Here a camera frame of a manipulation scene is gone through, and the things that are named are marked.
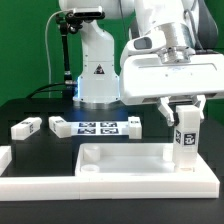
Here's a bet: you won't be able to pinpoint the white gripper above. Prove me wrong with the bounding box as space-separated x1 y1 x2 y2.
120 54 224 127

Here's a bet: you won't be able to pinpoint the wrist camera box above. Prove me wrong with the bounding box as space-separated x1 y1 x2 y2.
127 36 160 55

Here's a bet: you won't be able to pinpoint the white U-shaped fixture frame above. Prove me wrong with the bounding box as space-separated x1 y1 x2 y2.
0 143 221 202

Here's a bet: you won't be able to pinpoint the black cables on table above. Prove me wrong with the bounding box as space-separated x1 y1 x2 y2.
26 81 75 100

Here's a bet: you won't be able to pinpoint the white cable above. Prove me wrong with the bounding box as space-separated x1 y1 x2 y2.
44 9 73 98

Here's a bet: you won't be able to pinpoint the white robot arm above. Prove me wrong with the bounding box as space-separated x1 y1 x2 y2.
59 0 224 126

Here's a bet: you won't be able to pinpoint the white desk tabletop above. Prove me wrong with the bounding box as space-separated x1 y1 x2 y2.
75 143 220 199

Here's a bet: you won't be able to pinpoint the sheet of fiducial markers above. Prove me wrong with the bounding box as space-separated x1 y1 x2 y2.
71 121 128 136

